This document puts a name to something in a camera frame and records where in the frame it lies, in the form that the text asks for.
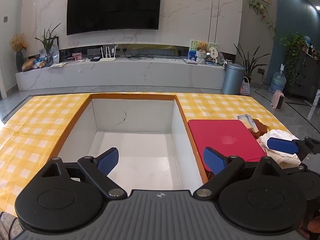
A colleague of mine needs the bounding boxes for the blue water bottle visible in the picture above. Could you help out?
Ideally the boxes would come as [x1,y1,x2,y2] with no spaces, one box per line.
[269,64,287,93]

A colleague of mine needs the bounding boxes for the pink space heater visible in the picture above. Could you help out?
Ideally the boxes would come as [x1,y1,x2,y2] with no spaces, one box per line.
[272,89,286,110]

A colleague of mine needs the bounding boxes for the dark grey cabinet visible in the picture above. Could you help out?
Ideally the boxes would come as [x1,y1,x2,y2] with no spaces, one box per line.
[285,52,320,103]

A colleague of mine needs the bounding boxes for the green and blue poster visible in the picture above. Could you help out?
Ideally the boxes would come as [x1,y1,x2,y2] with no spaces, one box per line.
[188,39,218,61]

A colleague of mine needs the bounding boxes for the white marble television console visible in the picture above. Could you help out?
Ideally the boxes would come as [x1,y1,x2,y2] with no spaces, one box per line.
[15,56,227,91]

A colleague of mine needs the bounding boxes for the hanging ivy vine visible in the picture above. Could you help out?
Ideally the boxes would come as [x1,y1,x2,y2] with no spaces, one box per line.
[247,0,277,38]

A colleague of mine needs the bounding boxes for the black cables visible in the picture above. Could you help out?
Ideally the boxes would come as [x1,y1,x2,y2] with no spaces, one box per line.
[122,47,155,61]

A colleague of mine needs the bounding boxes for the yellow checked tablecloth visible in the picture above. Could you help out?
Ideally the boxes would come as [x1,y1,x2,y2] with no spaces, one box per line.
[0,92,300,215]

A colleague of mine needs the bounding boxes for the brown bear-shaped sponge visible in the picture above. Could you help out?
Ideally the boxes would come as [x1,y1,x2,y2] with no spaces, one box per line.
[252,119,269,138]

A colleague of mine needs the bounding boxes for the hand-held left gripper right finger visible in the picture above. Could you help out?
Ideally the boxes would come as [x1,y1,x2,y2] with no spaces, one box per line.
[194,147,283,198]

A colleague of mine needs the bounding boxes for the pink box with lid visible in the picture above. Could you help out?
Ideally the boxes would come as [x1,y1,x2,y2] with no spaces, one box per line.
[187,119,267,173]

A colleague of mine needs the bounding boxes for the white cloth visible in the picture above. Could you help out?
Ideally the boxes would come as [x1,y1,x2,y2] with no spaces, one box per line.
[259,129,300,169]

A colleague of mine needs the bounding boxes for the teddy bear bouquet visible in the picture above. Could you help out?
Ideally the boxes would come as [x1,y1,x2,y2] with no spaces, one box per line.
[196,41,209,64]

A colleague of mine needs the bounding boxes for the pink woven bag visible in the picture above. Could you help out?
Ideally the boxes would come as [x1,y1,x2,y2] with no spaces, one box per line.
[240,77,251,96]

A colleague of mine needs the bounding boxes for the grey fabric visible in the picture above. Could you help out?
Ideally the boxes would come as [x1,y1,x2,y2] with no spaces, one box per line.
[0,211,23,240]

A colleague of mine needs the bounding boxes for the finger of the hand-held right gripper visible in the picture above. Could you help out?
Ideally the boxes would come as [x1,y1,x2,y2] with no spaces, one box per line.
[267,137,304,155]

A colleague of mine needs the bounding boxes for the green potted grass plant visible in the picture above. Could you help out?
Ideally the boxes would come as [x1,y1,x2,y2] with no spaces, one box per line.
[34,22,62,67]

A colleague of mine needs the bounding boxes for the yellow dried flowers in vase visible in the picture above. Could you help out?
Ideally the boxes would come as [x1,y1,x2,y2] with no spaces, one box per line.
[10,34,27,72]

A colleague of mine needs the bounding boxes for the black wall television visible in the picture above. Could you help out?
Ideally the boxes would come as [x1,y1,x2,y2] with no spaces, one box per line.
[66,0,162,36]

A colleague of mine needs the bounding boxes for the silver snack packet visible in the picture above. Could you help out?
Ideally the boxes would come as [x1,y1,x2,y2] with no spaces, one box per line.
[236,114,260,133]

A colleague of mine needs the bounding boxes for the blue-grey trash can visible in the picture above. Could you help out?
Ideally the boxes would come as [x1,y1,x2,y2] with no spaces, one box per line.
[221,62,246,95]

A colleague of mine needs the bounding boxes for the orange cardboard box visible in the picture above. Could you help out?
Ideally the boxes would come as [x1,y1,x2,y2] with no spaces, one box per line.
[51,92,209,191]

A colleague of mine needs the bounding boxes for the pile of snack bags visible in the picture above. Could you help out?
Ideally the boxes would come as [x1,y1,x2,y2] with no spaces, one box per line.
[34,55,48,69]

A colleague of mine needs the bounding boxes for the leafy green cabinet plant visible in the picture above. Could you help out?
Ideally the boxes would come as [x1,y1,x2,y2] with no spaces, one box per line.
[280,33,307,86]

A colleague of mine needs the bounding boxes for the long-leaf floor plant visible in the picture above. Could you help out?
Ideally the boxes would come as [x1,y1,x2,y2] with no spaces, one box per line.
[234,42,270,83]

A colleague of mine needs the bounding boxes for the white standing pole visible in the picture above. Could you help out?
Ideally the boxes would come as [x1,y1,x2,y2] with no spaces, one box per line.
[307,89,320,120]

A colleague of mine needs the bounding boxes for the white router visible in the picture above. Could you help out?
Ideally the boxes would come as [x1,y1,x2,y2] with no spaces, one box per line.
[99,44,118,62]

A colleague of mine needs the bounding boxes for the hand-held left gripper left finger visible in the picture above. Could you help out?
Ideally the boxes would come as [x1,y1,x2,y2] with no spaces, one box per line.
[41,147,127,198]

